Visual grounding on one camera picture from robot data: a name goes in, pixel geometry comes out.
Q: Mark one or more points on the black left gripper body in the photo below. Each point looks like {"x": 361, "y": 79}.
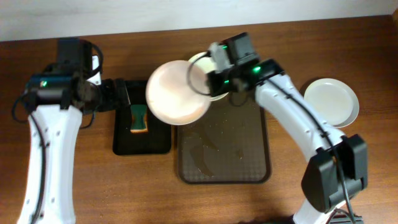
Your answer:
{"x": 119, "y": 94}

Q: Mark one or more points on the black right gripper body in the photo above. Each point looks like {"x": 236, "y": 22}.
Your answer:
{"x": 216, "y": 82}

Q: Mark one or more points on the green and yellow sponge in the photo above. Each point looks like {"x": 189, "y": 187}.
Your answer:
{"x": 139, "y": 119}

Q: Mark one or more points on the white plate with red stain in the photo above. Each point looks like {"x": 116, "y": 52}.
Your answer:
{"x": 170, "y": 98}

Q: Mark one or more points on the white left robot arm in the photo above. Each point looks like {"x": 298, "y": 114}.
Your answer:
{"x": 56, "y": 103}

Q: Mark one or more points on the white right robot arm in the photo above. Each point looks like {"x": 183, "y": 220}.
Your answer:
{"x": 337, "y": 165}

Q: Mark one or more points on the white plate at tray top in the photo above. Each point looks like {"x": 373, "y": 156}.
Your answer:
{"x": 207, "y": 65}

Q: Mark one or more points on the small black tray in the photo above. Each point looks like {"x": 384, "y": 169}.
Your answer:
{"x": 156, "y": 140}

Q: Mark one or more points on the brown checkered serving tray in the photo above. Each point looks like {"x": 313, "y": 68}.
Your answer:
{"x": 227, "y": 145}

